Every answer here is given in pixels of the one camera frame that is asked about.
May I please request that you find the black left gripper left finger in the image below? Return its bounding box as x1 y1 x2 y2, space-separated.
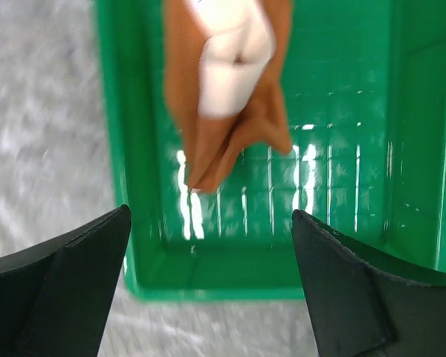
0 205 132 356

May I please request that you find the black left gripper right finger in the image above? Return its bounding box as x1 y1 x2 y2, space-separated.
292 210 446 356

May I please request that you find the orange underwear with cream waistband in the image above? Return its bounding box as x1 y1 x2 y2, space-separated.
163 0 293 193

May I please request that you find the green plastic tray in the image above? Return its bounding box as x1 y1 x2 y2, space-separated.
96 1 446 301

